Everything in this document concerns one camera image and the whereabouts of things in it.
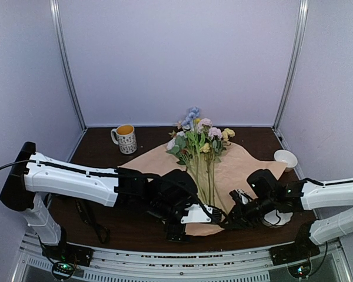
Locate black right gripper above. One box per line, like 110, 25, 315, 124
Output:
221, 194, 276, 229

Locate wrapping paper sheet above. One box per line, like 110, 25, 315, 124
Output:
117, 143, 288, 237

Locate white pink flower stem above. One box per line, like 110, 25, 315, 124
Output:
166, 130, 200, 186

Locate pale yellow flower stem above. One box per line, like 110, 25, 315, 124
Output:
222, 128, 235, 146

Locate peach flower stem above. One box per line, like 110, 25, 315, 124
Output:
166, 120, 192, 167

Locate pink rose flower stem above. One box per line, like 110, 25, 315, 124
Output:
198, 119, 224, 206

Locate blue flower stem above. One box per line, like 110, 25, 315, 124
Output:
181, 107, 207, 202

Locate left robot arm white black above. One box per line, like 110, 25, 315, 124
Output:
0, 142, 199, 261

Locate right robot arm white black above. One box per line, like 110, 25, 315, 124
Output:
223, 169, 353, 260

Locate scalloped white bowl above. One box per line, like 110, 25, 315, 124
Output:
261, 210, 293, 228

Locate small white bowl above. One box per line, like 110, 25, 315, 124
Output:
274, 149, 298, 172

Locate patterned mug yellow inside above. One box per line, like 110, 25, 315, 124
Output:
111, 125, 138, 155

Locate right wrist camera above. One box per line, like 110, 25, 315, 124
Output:
229, 190, 255, 208

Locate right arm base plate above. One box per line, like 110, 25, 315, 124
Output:
269, 242, 320, 266

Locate black camera strap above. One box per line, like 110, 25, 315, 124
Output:
73, 199, 111, 244

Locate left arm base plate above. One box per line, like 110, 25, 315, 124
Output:
41, 243, 94, 267

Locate right aluminium frame post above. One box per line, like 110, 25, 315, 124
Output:
273, 0, 309, 131

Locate aluminium frame post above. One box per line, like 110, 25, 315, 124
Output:
273, 0, 309, 131
49, 0, 87, 132

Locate left aluminium frame post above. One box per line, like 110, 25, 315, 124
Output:
49, 0, 87, 132

